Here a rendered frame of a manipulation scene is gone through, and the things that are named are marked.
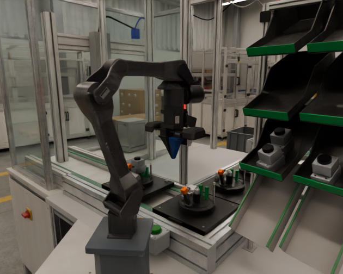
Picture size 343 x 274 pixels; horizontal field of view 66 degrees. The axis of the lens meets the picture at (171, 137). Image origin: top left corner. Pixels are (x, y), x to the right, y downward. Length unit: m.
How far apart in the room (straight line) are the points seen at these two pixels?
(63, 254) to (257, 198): 0.68
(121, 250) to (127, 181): 0.16
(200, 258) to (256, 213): 0.22
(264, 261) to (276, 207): 0.22
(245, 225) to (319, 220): 0.20
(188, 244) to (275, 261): 0.30
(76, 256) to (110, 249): 0.36
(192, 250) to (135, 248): 0.26
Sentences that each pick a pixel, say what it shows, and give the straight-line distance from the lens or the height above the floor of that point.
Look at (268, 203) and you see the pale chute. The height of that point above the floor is 1.08.
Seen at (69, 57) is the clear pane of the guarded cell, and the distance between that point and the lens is 2.13.
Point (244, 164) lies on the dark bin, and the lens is 0.80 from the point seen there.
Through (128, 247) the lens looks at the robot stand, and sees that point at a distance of 0.69.
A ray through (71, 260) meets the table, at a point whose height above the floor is 0.86.
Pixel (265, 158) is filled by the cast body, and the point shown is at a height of 1.24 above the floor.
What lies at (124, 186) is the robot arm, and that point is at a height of 1.20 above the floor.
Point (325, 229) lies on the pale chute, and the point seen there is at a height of 1.06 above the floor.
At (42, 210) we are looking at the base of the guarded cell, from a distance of 1.66.
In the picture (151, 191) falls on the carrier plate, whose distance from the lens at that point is 1.17.
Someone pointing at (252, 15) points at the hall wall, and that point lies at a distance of 13.64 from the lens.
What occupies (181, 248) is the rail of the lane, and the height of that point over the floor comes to 0.91.
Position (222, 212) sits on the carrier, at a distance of 1.02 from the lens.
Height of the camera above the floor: 1.46
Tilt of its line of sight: 13 degrees down
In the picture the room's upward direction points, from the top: straight up
